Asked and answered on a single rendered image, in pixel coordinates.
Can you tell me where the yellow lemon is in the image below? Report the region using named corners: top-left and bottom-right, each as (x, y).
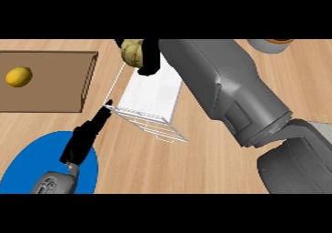
top-left (5, 66), bottom-right (34, 88)

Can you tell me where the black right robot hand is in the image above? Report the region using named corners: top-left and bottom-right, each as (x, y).
top-left (114, 38), bottom-right (163, 77)

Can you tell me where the grey bowl with orange rim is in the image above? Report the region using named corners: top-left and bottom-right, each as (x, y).
top-left (247, 38), bottom-right (295, 55)

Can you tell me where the brown wooden tray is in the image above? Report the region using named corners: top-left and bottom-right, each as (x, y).
top-left (0, 50), bottom-right (99, 114)

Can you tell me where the white wire tiered shelf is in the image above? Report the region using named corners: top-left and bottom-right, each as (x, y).
top-left (102, 51), bottom-right (189, 144)

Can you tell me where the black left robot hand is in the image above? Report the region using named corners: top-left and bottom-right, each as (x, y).
top-left (58, 99), bottom-right (114, 167)

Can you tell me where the blue round placemat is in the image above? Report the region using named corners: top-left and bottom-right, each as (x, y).
top-left (0, 130), bottom-right (99, 195)

